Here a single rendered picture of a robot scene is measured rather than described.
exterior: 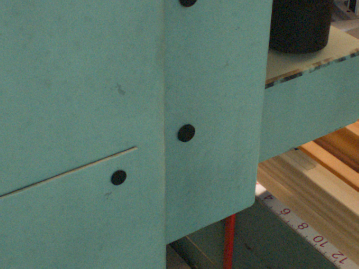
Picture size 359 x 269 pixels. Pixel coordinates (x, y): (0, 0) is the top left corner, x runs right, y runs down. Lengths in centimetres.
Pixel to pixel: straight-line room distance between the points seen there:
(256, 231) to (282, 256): 3
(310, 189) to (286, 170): 3
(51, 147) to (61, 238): 5
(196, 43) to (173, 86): 3
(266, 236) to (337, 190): 7
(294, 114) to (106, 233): 21
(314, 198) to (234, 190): 12
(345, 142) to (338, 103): 8
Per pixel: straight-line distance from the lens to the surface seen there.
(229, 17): 38
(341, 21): 129
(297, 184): 56
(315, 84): 51
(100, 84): 30
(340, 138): 62
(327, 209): 55
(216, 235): 63
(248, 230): 58
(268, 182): 58
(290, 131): 52
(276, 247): 56
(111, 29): 29
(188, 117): 39
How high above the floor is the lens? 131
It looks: 34 degrees down
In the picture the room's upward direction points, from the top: 1 degrees clockwise
